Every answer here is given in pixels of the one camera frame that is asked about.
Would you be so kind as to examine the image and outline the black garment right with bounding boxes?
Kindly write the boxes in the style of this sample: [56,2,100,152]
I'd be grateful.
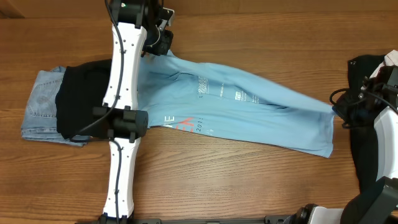
[348,55,384,192]

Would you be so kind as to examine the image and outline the light blue printed t-shirt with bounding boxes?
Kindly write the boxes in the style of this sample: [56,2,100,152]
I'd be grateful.
[137,53,334,157]

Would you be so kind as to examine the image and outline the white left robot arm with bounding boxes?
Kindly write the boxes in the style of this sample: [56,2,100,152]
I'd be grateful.
[93,0,175,223]

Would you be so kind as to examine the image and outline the beige pink trousers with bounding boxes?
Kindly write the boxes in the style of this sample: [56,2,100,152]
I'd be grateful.
[370,50,398,78]

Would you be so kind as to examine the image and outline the folded black shirt left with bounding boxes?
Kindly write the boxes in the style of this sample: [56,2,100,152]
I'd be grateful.
[55,59,112,139]

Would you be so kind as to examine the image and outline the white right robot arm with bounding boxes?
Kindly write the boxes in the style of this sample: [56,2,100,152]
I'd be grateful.
[283,65,397,223]

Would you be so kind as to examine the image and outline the folded blue denim jeans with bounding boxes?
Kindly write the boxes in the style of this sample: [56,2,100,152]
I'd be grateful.
[21,66,88,147]

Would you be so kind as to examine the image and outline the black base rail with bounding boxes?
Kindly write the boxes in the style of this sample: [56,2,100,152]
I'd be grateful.
[132,215,290,224]

